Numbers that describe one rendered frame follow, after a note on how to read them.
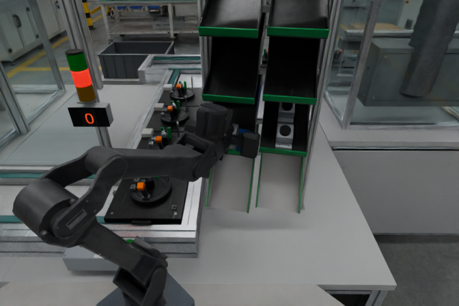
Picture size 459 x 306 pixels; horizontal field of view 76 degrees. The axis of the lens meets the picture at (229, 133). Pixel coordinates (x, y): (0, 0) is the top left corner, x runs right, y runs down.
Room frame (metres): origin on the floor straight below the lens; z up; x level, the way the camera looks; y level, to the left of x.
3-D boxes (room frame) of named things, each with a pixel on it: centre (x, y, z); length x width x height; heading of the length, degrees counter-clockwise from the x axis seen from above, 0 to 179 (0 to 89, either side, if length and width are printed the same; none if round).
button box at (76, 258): (0.52, 0.35, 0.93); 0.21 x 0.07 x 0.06; 90
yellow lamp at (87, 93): (0.86, 0.46, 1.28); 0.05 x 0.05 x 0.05
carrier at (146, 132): (0.99, 0.27, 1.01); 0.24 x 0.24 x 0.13; 0
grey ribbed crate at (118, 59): (2.79, 0.87, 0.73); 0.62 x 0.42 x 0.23; 90
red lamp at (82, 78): (0.86, 0.46, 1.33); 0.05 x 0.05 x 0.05
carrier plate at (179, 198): (0.74, 0.27, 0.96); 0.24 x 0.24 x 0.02; 0
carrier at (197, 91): (1.48, 0.26, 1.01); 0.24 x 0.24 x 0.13; 0
